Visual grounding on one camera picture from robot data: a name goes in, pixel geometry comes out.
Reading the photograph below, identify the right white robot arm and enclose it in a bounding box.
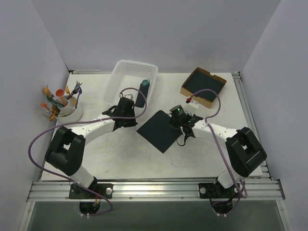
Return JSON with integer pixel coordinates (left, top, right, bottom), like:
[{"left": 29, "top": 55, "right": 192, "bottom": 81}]
[{"left": 170, "top": 105, "right": 267, "bottom": 197}]

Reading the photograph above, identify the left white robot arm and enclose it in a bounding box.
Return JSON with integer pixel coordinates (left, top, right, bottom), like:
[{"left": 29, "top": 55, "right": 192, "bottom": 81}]
[{"left": 45, "top": 97, "right": 137, "bottom": 198}]

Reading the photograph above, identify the dark rolled napkin bundle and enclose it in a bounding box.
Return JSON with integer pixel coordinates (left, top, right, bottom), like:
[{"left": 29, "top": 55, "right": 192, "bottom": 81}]
[{"left": 135, "top": 80, "right": 150, "bottom": 108}]

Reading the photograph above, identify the brown cardboard napkin box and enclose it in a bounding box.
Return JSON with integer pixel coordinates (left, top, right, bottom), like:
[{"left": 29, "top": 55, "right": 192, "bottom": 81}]
[{"left": 180, "top": 67, "right": 227, "bottom": 108}]

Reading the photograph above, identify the white perforated plastic basket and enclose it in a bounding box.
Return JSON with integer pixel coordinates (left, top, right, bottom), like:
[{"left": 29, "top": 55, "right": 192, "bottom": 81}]
[{"left": 101, "top": 60, "right": 158, "bottom": 106}]

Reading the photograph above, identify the purple fork in cup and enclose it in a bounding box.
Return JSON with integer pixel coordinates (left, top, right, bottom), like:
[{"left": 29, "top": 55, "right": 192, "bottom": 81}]
[{"left": 68, "top": 81, "right": 82, "bottom": 99}]

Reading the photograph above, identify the white utensil holder cup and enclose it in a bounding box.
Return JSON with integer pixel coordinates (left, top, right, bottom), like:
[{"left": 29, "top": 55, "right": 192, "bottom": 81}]
[{"left": 56, "top": 95, "right": 82, "bottom": 124}]

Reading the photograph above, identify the aluminium frame rail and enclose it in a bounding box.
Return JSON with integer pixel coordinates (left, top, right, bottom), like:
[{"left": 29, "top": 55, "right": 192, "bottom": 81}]
[{"left": 27, "top": 179, "right": 285, "bottom": 202}]

